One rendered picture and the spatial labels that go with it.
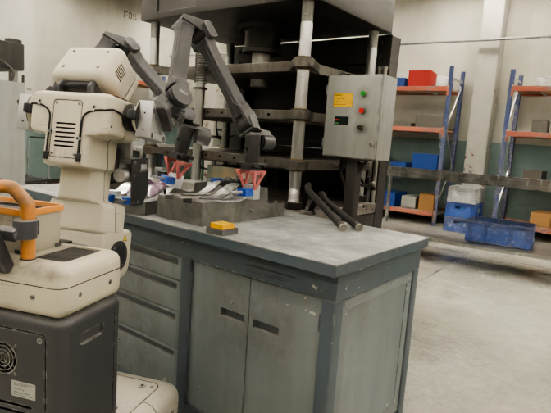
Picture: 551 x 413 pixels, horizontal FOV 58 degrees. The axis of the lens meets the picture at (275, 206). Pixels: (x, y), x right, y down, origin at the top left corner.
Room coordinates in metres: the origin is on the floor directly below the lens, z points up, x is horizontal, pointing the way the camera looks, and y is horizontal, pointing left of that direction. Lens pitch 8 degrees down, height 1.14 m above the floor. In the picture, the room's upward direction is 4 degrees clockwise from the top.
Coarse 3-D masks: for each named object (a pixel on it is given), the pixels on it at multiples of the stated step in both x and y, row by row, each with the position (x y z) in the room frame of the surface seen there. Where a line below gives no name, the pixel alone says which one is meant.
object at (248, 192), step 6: (246, 186) 1.85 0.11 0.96; (252, 186) 1.83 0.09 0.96; (258, 186) 1.85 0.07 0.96; (234, 192) 1.77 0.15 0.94; (240, 192) 1.80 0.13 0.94; (246, 192) 1.80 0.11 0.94; (252, 192) 1.82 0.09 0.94; (258, 192) 1.85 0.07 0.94; (252, 198) 1.83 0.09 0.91; (258, 198) 1.85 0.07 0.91
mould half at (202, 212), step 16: (224, 192) 2.07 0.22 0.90; (160, 208) 1.94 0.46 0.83; (176, 208) 1.88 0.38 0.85; (192, 208) 1.83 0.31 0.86; (208, 208) 1.82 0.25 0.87; (224, 208) 1.89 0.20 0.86; (240, 208) 1.96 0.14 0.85; (256, 208) 2.04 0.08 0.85; (272, 208) 2.12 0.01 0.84; (192, 224) 1.83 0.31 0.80; (208, 224) 1.82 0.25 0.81
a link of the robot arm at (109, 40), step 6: (102, 36) 2.00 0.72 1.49; (108, 36) 2.00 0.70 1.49; (114, 36) 2.02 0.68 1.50; (120, 36) 2.04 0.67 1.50; (102, 42) 1.98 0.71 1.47; (108, 42) 1.99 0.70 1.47; (114, 42) 2.01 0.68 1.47; (120, 42) 2.02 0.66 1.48; (120, 48) 2.04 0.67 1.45; (126, 48) 2.02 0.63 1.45; (126, 54) 2.04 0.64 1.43; (54, 84) 1.72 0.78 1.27; (54, 90) 1.72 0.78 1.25
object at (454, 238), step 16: (400, 176) 5.07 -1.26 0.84; (416, 176) 4.98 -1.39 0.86; (432, 176) 4.90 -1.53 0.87; (448, 176) 4.82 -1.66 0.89; (464, 176) 4.74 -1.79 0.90; (480, 176) 4.67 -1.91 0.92; (496, 176) 4.60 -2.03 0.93; (384, 224) 5.55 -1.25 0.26; (400, 224) 5.66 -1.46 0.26; (432, 240) 4.90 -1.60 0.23; (448, 240) 4.87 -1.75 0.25; (464, 240) 4.93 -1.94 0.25; (528, 256) 4.44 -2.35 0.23; (544, 256) 4.38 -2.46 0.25
